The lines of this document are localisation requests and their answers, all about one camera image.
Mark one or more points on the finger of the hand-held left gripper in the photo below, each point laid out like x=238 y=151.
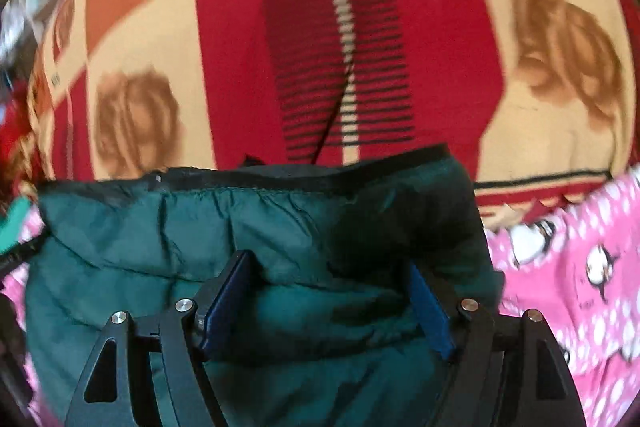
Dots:
x=20 y=253

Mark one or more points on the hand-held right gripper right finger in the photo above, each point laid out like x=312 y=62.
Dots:
x=431 y=314

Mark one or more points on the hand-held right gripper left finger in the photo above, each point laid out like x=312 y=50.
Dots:
x=225 y=307

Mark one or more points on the dark green puffer jacket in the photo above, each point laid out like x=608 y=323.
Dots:
x=300 y=232

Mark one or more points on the teal green cloth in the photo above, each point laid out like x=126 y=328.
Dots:
x=15 y=219

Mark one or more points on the red and gold cloth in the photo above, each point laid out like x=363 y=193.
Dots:
x=12 y=132

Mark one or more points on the pink penguin printed blanket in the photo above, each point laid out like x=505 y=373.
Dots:
x=575 y=297

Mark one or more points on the red cream rose printed blanket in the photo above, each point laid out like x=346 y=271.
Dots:
x=225 y=57

